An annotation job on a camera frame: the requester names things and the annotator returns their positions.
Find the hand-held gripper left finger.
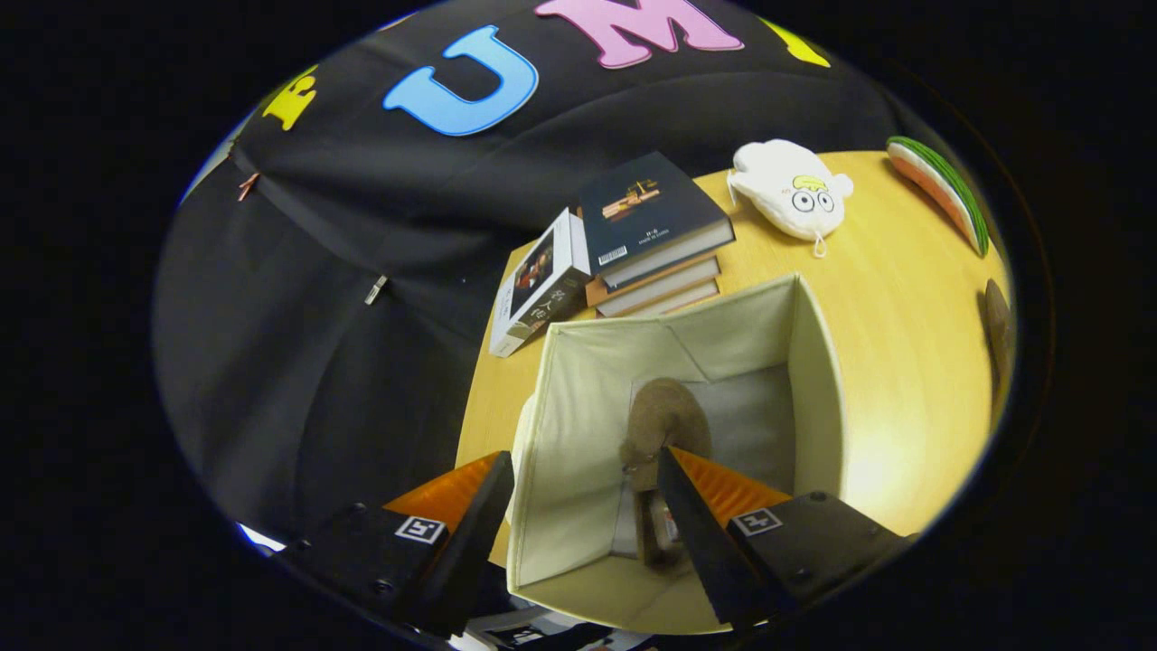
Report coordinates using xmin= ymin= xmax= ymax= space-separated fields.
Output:
xmin=269 ymin=450 xmax=515 ymax=640

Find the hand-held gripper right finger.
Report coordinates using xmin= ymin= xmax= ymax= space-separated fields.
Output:
xmin=656 ymin=445 xmax=914 ymax=631

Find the brown fuzzy shoe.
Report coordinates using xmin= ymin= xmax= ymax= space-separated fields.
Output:
xmin=619 ymin=378 xmax=713 ymax=571
xmin=983 ymin=278 xmax=1015 ymax=430

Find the grey fabric storage box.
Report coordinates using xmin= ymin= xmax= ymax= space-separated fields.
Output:
xmin=506 ymin=273 xmax=846 ymax=636

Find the brown cover book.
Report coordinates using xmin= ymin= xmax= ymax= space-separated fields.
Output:
xmin=585 ymin=255 xmax=722 ymax=317
xmin=624 ymin=278 xmax=722 ymax=319

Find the black backdrop cloth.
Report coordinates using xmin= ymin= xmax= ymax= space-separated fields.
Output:
xmin=152 ymin=0 xmax=914 ymax=543

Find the white cover book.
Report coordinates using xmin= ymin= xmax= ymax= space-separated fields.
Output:
xmin=488 ymin=207 xmax=594 ymax=359

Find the dark blue book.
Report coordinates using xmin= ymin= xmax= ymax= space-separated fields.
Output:
xmin=578 ymin=151 xmax=736 ymax=292

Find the white plush toy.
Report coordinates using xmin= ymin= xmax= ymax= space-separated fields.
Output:
xmin=726 ymin=138 xmax=854 ymax=259

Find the watermelon slice plush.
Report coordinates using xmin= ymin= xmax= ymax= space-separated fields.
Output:
xmin=886 ymin=136 xmax=991 ymax=259

